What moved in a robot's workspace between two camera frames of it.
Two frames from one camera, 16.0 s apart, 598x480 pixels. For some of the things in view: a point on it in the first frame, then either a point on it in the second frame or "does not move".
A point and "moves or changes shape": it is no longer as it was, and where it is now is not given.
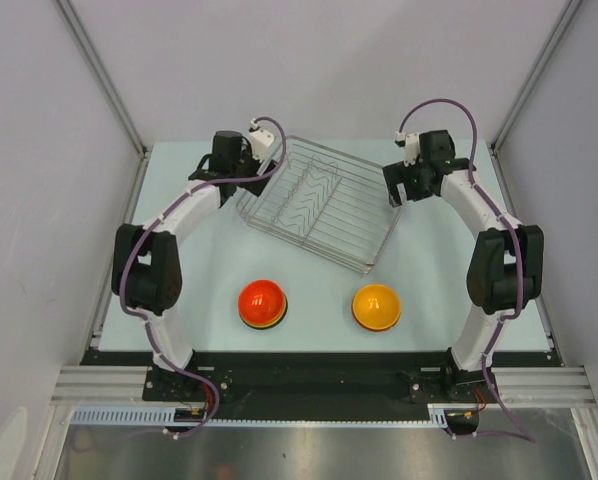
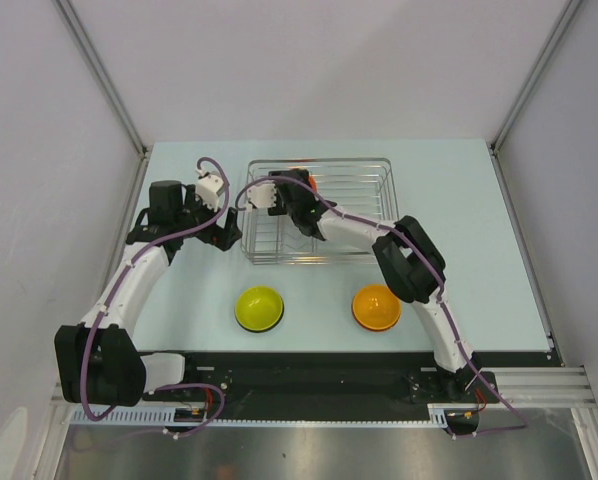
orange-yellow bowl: [376, 306] does not move
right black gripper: [397, 173] -> [279, 209]
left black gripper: [255, 186] -> [221, 237]
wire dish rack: [335, 202] moves or changes shape
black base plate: [308, 384] does not move
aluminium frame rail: [129, 384] does not move
